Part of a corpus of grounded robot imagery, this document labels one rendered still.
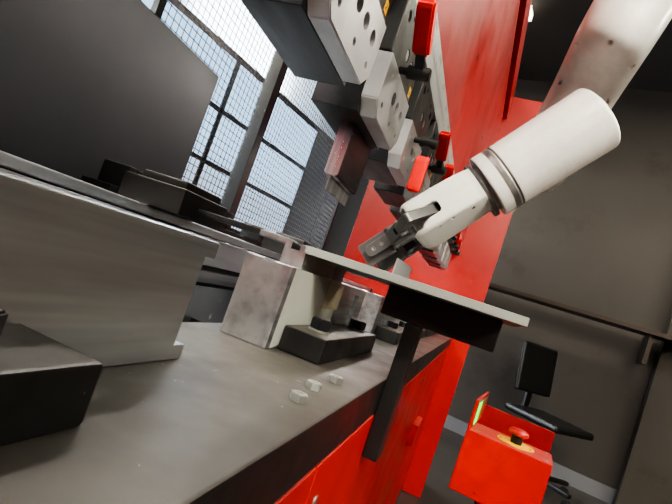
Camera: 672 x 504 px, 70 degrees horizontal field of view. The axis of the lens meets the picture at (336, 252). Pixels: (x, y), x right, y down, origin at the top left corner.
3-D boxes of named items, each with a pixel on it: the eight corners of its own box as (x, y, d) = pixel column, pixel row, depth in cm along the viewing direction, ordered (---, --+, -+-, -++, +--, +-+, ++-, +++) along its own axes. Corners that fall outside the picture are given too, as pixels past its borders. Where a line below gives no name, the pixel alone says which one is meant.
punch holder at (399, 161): (397, 165, 76) (430, 69, 77) (348, 153, 79) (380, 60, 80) (409, 190, 91) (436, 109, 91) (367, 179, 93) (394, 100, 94)
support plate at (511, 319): (527, 327, 50) (530, 318, 50) (304, 252, 58) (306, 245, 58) (513, 326, 67) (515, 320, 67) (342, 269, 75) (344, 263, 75)
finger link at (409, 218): (450, 201, 61) (418, 227, 64) (422, 198, 55) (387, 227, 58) (455, 209, 61) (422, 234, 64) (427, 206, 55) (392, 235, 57)
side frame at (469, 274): (420, 498, 259) (548, 103, 271) (282, 434, 285) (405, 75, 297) (424, 484, 283) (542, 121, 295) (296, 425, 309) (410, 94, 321)
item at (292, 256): (300, 269, 59) (308, 246, 59) (279, 261, 60) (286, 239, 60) (341, 282, 78) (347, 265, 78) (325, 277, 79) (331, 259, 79)
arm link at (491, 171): (487, 163, 66) (468, 175, 67) (484, 138, 58) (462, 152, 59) (522, 212, 64) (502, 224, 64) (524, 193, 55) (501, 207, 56)
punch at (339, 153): (332, 190, 63) (355, 122, 63) (318, 186, 63) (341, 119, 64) (350, 208, 72) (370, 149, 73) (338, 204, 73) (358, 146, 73)
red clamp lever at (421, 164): (420, 192, 79) (438, 137, 80) (396, 186, 81) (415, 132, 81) (421, 195, 81) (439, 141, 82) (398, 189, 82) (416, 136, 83)
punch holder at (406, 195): (412, 197, 95) (438, 120, 96) (372, 186, 98) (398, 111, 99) (420, 214, 110) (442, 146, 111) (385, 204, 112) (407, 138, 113)
